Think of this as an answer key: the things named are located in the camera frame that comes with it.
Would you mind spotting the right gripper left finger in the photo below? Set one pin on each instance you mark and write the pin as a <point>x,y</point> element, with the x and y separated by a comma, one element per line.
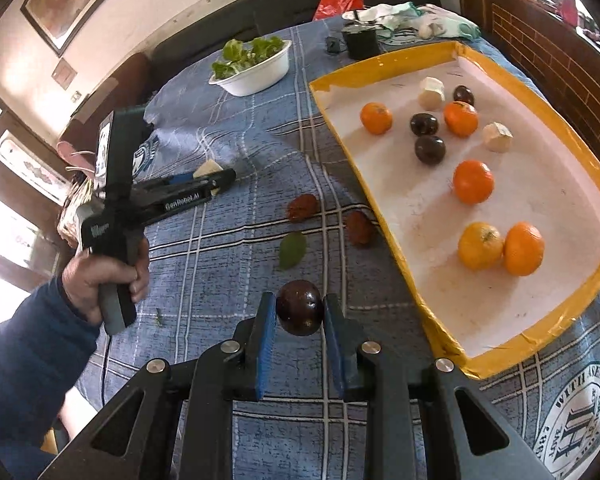
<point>176,421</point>

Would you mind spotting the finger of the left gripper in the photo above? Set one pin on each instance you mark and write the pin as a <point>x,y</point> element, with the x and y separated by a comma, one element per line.
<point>164,184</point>
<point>202,187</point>

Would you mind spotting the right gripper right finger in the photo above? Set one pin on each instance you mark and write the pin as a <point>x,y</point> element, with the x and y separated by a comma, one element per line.
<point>465,437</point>

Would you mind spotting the large white yam chunk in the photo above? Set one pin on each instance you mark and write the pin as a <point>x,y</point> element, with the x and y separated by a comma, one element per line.
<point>207,169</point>

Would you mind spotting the red date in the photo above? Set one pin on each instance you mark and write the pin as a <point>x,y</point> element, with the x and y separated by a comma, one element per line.
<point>360,229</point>
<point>303,207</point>

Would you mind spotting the yellowish mandarin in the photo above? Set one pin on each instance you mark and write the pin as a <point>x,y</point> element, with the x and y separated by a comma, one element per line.
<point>480,246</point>

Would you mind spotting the orange mandarin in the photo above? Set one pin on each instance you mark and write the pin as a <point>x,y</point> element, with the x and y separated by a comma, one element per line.
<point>473,182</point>
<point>461,118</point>
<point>376,118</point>

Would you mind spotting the big orange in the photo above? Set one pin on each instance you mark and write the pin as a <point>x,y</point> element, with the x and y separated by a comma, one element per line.
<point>523,250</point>

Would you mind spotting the small dark plum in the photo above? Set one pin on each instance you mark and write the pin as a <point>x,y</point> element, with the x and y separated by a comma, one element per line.
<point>462,93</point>

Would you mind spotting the small white yam piece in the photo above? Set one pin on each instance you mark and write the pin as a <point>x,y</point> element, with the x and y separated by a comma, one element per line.
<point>497,138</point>

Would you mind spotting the left forearm blue sleeve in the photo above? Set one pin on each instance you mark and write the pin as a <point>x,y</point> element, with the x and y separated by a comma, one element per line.
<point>44,349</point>

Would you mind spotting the person left hand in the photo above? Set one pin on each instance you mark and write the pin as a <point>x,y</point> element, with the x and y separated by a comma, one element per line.
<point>85,272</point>

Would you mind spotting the blue plaid tablecloth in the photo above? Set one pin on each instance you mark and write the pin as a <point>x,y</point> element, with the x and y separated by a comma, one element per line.
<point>284,219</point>

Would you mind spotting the brown armchair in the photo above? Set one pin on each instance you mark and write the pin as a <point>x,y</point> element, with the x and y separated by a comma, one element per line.
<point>126,86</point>

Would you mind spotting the green leaf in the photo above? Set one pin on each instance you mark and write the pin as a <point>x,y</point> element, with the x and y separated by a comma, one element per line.
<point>292,249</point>

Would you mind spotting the white bowl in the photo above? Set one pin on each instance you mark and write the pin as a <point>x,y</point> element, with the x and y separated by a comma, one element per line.
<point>259,77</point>

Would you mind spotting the green lettuce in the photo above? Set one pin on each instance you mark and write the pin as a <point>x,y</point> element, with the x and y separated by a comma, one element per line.
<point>236,56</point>

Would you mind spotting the small black charger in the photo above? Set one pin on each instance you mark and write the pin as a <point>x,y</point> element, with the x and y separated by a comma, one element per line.
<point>332,45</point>

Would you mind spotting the yellow white tray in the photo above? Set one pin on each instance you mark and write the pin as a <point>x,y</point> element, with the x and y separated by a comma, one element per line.
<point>488,199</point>

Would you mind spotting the black cup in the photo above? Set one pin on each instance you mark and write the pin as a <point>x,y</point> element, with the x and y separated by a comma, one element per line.
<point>360,37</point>

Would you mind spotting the white crumpled cloth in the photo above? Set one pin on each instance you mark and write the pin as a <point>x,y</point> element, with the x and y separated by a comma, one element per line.
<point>405,22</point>

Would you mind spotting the pink bottle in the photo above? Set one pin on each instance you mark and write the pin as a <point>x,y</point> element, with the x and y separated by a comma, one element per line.
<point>568,11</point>

